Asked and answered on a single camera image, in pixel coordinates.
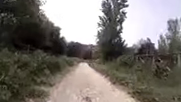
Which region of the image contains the wooden rail fence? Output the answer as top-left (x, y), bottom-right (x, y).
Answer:
top-left (132, 41), bottom-right (181, 71)

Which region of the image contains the tall slender tree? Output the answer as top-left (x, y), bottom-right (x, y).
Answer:
top-left (91, 0), bottom-right (133, 65)

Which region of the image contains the pale dirt path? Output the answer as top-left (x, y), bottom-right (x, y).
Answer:
top-left (20, 54), bottom-right (181, 102)

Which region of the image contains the weedy green verge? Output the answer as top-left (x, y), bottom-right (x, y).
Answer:
top-left (83, 47), bottom-right (181, 102)
top-left (0, 44), bottom-right (83, 102)

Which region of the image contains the row of dark trees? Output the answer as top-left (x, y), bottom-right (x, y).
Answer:
top-left (0, 0), bottom-right (76, 59)

